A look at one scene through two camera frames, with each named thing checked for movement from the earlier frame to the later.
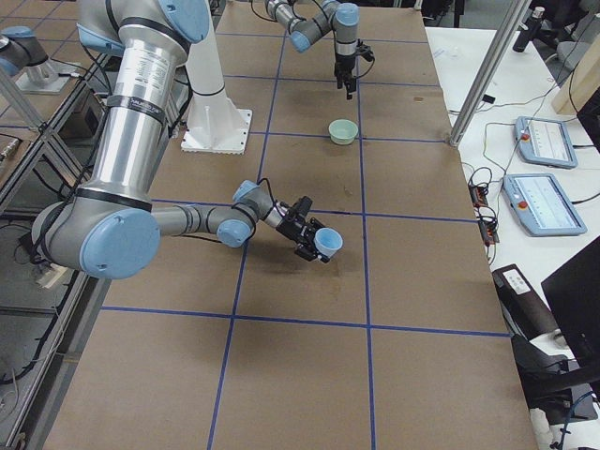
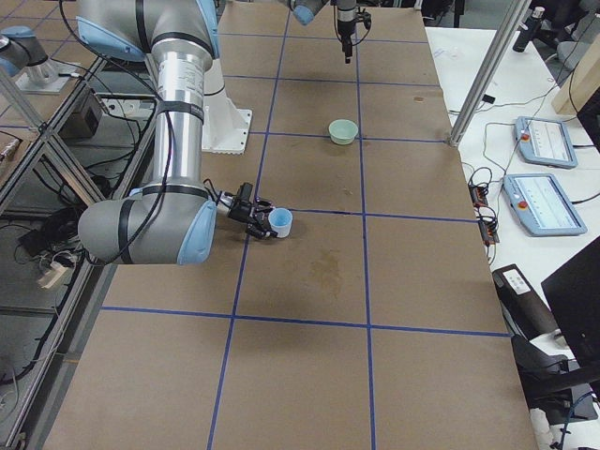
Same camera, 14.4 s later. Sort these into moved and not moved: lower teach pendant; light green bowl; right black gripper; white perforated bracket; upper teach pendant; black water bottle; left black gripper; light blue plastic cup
Moved: right black gripper; light blue plastic cup; left black gripper
Not moved: lower teach pendant; light green bowl; upper teach pendant; white perforated bracket; black water bottle
